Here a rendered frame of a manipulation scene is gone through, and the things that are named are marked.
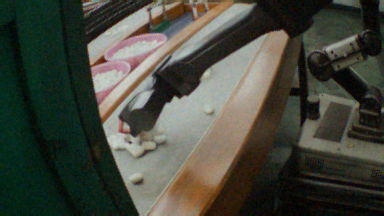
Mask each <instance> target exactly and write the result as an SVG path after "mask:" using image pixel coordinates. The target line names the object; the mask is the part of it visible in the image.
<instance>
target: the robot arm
mask: <svg viewBox="0 0 384 216"><path fill-rule="evenodd" d="M252 2H253V3H254V4H252V6H249V7H248V8H246V9H245V10H243V11H242V12H240V13H238V15H235V16H234V17H233V18H231V19H229V21H226V22H225V23H223V24H222V25H221V26H219V27H218V28H216V29H214V30H213V31H212V32H210V33H209V34H208V35H206V36H205V37H203V38H202V39H200V40H199V41H197V42H196V43H191V44H187V45H185V46H184V47H183V48H182V47H181V48H180V49H179V50H178V51H177V52H175V53H174V54H173V55H171V54H169V55H167V56H166V57H165V58H164V60H163V61H162V62H161V63H160V64H159V65H158V66H157V67H156V68H155V70H154V71H153V73H152V74H151V76H152V77H153V79H152V80H151V81H150V82H149V83H148V84H147V85H146V86H145V87H144V88H143V89H142V92H140V93H138V94H137V95H135V96H134V97H133V98H132V99H131V100H130V101H129V102H128V103H127V105H126V106H125V107H124V108H123V109H122V110H121V111H120V113H119V115H118V118H119V126H118V133H120V134H124V135H127V134H131V135H132V136H133V137H134V138H135V137H136V136H137V135H140V133H141V132H142V131H145V132H147V131H150V130H152V129H153V127H154V126H155V124H156V122H157V120H158V117H159V115H160V113H161V112H162V110H163V107H164V106H166V104H167V103H168V104H170V103H171V102H172V100H173V97H174V96H175V97H177V98H178V100H180V98H181V97H184V96H185V95H186V96H187V97H188V96H189V95H190V94H191V93H192V92H193V91H195V90H196V88H197V87H198V86H199V85H200V80H199V79H200V77H202V76H203V75H204V73H205V72H206V70H207V69H209V68H210V67H211V66H213V65H214V64H217V63H219V62H220V61H222V60H223V59H225V58H226V57H227V56H228V55H231V54H233V53H234V52H236V51H239V49H241V48H242V47H245V46H246V45H247V44H250V43H251V42H252V41H253V42H254V40H256V39H258V38H259V37H261V36H263V35H265V34H267V33H270V32H273V31H281V30H283V31H284V32H285V33H286V34H287V35H288V36H289V38H291V39H293V38H296V36H299V35H300V34H302V33H303V32H304V33H305V31H307V30H308V29H310V27H311V28H312V25H313V23H314V18H313V16H315V14H317V12H318V13H319V11H321V10H322V9H323V8H325V7H327V6H328V5H329V4H330V3H332V2H333V0H252ZM125 122H126V123H127V124H128V125H129V128H127V129H123V126H124V123H125Z"/></svg>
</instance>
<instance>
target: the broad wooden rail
mask: <svg viewBox="0 0 384 216"><path fill-rule="evenodd" d="M303 33H304V32H303ZM303 33H302V34H300V35H299V36H296V38H293V39H291V38H289V36H288V35H287V34H286V33H285V32H284V31H283V30H281V31H273V32H270V33H267V36H265V37H266V38H265V39H264V42H263V43H262V45H261V47H259V48H260V49H259V50H258V51H257V54H256V55H255V56H254V59H253V60H252V62H250V65H249V67H248V68H247V70H246V71H245V72H246V73H245V74H244V75H243V76H242V78H241V80H240V81H239V83H238V84H237V85H238V86H237V87H236V89H235V90H234V92H233V93H232V95H231V96H230V99H229V100H228V102H227V103H226V105H225V106H224V108H223V109H222V111H221V112H220V114H218V115H217V118H216V119H215V121H214V122H213V124H212V125H211V127H210V129H209V130H208V132H207V133H206V135H205V137H204V139H203V140H201V142H200V143H199V145H198V146H197V148H196V149H195V151H194V152H193V154H192V155H191V157H190V158H189V160H188V161H187V162H186V163H185V165H184V166H183V168H182V169H181V171H180V172H179V173H178V174H177V176H176V178H174V180H173V181H172V183H170V184H171V185H170V186H169V187H168V188H167V190H166V191H165V192H164V193H163V195H162V197H160V199H158V200H159V201H158V202H157V203H156V204H155V206H154V207H153V208H152V209H151V211H150V212H149V214H148V215H147V216H237V214H238V213H239V210H240V208H241V207H242V205H243V203H244V202H245V201H246V199H247V197H248V195H249V193H250V191H251V188H252V187H253V184H254V183H255V181H256V180H257V178H258V176H259V174H260V171H261V169H262V167H263V164H264V162H265V159H266V158H267V155H268V153H269V150H270V148H271V145H272V143H273V141H274V138H275V136H276V133H277V131H278V128H279V126H280V123H281V118H282V117H283V114H284V111H285V106H286V104H287V101H288V97H289V95H290V90H291V86H292V83H293V79H294V75H295V70H296V66H297V62H298V58H299V54H300V48H301V44H302V38H303V35H304V34H303Z"/></svg>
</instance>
